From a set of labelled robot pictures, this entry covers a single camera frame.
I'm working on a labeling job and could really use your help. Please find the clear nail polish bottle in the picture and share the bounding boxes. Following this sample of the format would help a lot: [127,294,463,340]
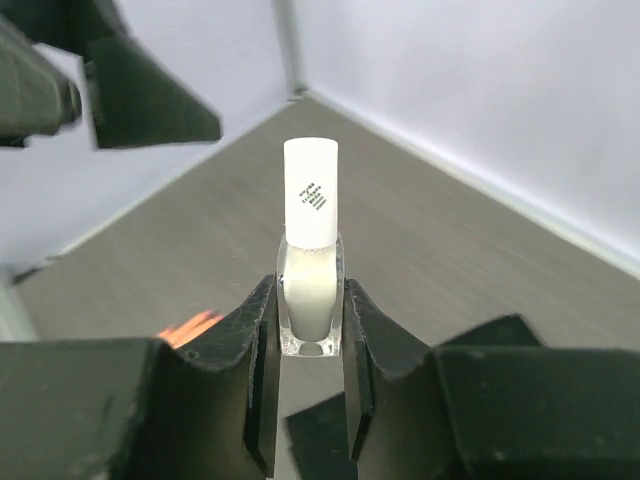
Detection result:
[277,239,345,358]

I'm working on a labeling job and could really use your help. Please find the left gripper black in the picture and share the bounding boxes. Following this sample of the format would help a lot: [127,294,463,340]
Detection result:
[1,0,222,149]

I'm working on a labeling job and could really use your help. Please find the mannequin hand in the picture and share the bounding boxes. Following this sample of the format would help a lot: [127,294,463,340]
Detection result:
[156,310,224,349]

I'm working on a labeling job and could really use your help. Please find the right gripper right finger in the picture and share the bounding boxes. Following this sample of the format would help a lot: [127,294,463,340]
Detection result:
[343,280,639,479]

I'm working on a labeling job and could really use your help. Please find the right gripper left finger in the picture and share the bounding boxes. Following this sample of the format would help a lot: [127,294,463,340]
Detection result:
[1,275,280,479]

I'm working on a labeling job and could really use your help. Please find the black cloth placemat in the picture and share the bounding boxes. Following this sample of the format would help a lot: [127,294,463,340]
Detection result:
[286,305,557,479]

